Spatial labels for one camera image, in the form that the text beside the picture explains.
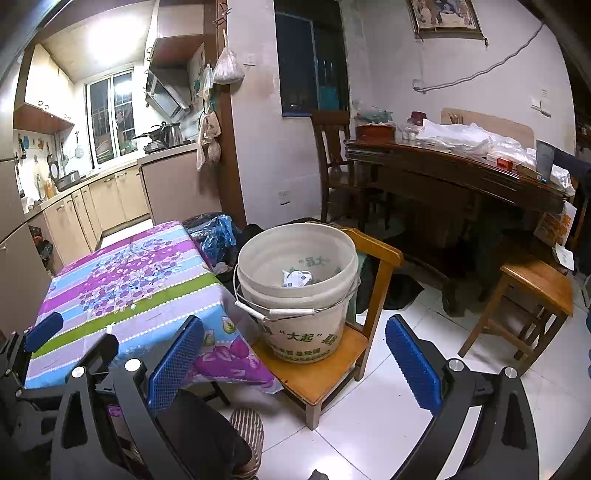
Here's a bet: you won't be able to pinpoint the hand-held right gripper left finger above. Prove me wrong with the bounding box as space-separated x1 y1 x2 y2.
51 316 206 480

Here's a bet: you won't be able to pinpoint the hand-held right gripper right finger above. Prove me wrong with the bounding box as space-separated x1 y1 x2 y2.
385 315 541 480

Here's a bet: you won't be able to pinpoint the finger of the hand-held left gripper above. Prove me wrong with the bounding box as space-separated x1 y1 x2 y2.
4 311 64 388
87 332 120 377

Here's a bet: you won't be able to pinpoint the white plastic bucket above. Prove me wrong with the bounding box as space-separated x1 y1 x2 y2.
233 224 362 364

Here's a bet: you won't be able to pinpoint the white printed wrapper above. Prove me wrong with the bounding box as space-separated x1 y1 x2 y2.
281 268 312 288

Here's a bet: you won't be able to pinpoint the blue trash bag bin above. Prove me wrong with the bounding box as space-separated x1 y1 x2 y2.
182 211 241 273

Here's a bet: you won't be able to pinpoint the table with striped floral cloth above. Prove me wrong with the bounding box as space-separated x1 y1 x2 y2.
23 220 284 393

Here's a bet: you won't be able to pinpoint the beige refrigerator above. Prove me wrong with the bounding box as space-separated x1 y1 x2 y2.
0 148 52 328

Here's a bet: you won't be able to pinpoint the person's leg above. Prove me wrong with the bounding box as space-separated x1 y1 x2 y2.
154 397 252 480

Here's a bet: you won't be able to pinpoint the black plastic bags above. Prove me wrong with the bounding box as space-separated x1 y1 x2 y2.
28 225 54 271

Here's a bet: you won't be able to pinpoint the small yellow wooden chair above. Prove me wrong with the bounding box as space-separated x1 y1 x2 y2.
252 222 404 430

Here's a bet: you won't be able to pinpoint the striped slipper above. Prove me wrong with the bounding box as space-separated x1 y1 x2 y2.
229 406 265 476

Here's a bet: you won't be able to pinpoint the beige base cabinets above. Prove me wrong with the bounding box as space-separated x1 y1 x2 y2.
25 164 151 264

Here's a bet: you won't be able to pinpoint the wooden stool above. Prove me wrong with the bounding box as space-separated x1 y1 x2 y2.
457 262 575 374

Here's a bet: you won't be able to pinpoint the beige counter cabinet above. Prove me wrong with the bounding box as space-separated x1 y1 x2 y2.
139 148 225 224

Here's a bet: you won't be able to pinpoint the dark wooden table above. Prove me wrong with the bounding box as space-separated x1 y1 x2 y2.
344 137 573 319

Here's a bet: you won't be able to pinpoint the orange printed carton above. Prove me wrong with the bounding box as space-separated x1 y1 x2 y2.
533 203 578 247

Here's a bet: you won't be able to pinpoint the kitchen window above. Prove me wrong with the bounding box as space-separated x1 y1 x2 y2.
84 67 137 169

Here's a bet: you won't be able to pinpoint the dark wooden chair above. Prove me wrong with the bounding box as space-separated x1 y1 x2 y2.
310 110 384 232

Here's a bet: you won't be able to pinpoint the hanging cloth bags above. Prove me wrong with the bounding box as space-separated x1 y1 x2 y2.
196 111 222 171

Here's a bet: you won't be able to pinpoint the white plastic bags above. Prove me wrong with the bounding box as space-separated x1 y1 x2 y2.
416 119 573 181

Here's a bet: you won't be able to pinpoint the red pot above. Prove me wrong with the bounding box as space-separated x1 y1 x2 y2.
355 108 398 141

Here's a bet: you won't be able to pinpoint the grey carton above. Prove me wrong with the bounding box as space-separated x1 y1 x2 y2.
536 140 555 183

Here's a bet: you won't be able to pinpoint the round beige board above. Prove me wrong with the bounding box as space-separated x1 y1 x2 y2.
441 107 536 151

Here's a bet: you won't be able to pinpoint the steel range hood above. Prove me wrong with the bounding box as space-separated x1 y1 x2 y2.
144 67 195 118

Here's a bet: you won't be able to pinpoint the white hanging plastic bag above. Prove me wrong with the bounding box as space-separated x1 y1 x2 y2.
212 44 245 85

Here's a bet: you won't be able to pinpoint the ceiling light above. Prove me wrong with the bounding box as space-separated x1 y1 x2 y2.
85 11 144 65

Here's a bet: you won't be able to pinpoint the dark window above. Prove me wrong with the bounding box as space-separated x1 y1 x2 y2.
274 0 352 116

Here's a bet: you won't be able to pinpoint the framed picture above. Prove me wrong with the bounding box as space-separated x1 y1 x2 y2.
406 0 485 38

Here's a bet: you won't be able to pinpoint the beige wall cabinet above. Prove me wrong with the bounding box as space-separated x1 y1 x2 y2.
14 44 75 134
147 0 206 70

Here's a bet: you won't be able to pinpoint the brown wooden door frame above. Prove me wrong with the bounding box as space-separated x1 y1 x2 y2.
203 0 247 227

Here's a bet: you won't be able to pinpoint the white wall cable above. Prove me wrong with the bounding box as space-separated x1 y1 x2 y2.
412 21 546 93

